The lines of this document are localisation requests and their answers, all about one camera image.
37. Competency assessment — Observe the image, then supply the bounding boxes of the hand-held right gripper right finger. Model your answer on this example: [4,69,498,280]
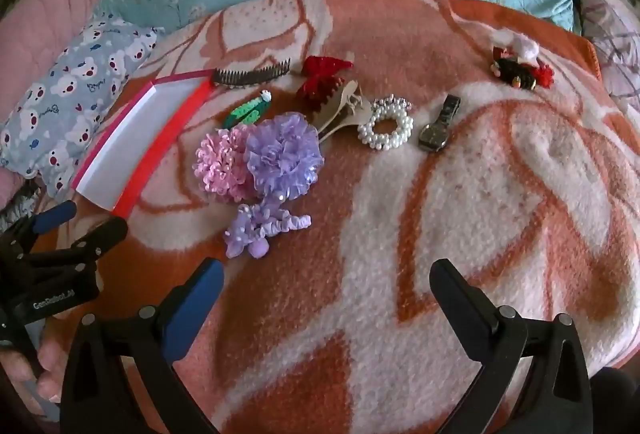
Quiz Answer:
[429,258,593,434]

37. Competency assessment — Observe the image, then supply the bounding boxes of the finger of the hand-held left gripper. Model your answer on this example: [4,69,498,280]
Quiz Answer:
[0,200,79,260]
[22,216,130,276]

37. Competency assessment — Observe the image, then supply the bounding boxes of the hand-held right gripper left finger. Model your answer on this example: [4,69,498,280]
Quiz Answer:
[60,258,226,434]

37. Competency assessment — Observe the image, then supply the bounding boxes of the black hair comb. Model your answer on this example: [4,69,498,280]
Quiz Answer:
[212,58,292,90]

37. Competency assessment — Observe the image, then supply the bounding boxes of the person's left hand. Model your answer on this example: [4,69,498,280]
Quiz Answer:
[0,314,76,412]

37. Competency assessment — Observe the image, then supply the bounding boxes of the grey fuzzy cloth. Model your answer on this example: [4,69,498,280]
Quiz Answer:
[0,179,41,227]

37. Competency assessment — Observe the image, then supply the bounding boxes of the bear print pillow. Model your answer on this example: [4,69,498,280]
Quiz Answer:
[0,17,160,196]

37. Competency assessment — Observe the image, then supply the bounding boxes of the orange and white blanket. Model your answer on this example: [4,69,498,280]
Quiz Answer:
[30,0,640,434]

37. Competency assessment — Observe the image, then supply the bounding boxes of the dark metal hair clip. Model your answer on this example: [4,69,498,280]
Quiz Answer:
[418,94,462,151]

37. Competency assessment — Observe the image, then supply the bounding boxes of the green knitted hair clip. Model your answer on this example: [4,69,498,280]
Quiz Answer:
[221,90,272,130]

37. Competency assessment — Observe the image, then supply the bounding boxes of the pink quilted cover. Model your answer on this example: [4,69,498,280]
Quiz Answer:
[0,0,133,115]

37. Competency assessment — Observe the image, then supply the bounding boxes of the beige claw hair clip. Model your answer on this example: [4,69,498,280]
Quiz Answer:
[315,81,374,145]

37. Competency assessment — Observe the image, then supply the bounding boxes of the red black festive hair clip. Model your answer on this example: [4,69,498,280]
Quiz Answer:
[490,30,555,90]

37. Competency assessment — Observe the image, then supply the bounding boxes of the red bow hair clip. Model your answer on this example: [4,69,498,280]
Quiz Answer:
[296,56,355,113]

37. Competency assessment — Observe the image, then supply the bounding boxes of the grey floral cloth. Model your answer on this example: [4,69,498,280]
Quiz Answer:
[575,0,640,115]

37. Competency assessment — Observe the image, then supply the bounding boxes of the purple curly ribbon hair tie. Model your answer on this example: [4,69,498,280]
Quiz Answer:
[223,201,312,260]

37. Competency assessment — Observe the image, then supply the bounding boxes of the pink flower hair tie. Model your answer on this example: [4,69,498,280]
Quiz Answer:
[193,124,261,204]

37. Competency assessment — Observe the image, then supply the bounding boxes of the purple flower hair tie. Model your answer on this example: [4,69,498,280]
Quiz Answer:
[244,111,325,201]

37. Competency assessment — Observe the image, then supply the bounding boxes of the white pearl hair tie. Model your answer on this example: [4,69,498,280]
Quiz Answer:
[357,103,415,150]

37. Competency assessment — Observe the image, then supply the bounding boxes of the sparkly beaded hair tie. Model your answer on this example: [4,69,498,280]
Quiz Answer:
[372,96,415,113]

